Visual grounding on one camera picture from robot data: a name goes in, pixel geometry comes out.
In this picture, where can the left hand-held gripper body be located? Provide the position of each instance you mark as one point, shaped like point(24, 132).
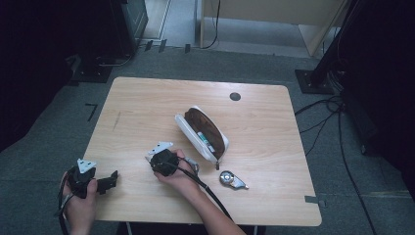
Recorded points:
point(81, 181)

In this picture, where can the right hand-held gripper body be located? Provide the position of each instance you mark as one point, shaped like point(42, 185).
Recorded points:
point(163, 161)

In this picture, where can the white pencil case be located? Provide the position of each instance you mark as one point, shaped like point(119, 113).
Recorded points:
point(204, 135)

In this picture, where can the person's right hand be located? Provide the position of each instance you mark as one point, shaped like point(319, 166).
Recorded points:
point(179, 179)

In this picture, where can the person's left hand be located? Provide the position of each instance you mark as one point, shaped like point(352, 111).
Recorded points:
point(81, 212)

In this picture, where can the correction tape dispenser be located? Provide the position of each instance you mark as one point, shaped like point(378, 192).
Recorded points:
point(230, 179)

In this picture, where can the black round table grommet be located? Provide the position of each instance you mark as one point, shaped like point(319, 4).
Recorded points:
point(235, 96)

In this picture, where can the dark curtain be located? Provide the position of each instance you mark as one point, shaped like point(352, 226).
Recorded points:
point(29, 65)
point(388, 81)

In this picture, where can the black cabinet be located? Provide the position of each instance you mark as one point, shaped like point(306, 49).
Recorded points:
point(130, 23)

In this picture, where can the grey tape piece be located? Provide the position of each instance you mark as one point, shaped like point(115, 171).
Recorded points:
point(311, 199)

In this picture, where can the black metal stand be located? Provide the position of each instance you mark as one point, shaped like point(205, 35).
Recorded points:
point(329, 58)

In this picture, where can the black stand base plate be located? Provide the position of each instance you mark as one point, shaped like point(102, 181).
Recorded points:
point(93, 73)

